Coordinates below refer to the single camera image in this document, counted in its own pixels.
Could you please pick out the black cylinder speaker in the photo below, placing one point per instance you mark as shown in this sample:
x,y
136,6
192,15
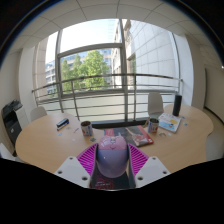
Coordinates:
x,y
177,105

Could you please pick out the red cover magazine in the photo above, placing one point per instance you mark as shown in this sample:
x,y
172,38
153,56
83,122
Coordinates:
x,y
138,135

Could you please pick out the light blue picture book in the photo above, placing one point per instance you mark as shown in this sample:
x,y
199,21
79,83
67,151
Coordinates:
x,y
170,122

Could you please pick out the pink and lilac computer mouse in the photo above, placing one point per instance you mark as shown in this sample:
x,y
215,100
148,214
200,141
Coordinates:
x,y
112,156

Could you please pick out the white printed mug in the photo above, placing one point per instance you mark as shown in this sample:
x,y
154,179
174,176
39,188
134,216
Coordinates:
x,y
87,128

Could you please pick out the white chair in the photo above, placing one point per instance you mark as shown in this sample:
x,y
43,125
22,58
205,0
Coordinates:
x,y
6,153
38,113
155,104

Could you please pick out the small black stapler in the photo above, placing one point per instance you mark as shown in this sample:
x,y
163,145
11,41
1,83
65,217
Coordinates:
x,y
62,123

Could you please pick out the flat cartoon sticker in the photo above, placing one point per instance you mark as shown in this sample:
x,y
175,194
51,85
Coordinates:
x,y
162,134

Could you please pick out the black office printer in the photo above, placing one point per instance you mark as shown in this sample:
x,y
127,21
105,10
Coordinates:
x,y
11,120

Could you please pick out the printed plant pot can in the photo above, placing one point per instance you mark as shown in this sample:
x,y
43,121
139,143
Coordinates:
x,y
153,126

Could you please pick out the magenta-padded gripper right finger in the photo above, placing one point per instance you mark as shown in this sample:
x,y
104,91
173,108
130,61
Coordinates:
x,y
151,170

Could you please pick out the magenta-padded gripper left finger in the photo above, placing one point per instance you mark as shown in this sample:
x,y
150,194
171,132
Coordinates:
x,y
70,170

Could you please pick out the metal balcony railing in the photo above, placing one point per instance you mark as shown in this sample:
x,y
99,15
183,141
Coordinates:
x,y
100,86

